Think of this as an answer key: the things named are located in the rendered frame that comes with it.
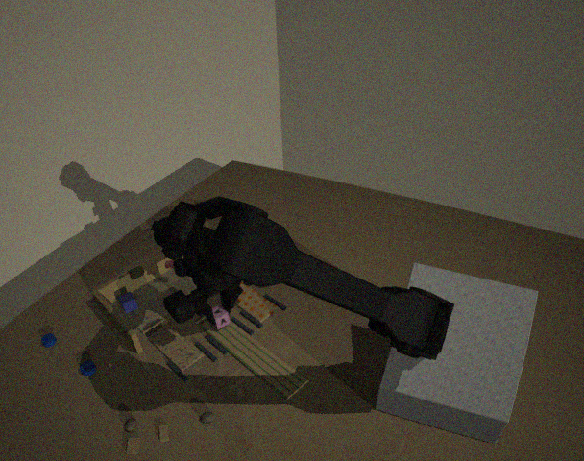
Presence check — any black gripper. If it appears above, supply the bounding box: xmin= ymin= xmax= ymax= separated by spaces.
xmin=163 ymin=266 xmax=244 ymax=325

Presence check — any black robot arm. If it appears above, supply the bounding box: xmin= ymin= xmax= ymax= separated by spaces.
xmin=151 ymin=196 xmax=454 ymax=360

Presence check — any pink cube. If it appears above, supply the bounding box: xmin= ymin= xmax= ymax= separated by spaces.
xmin=212 ymin=304 xmax=230 ymax=329

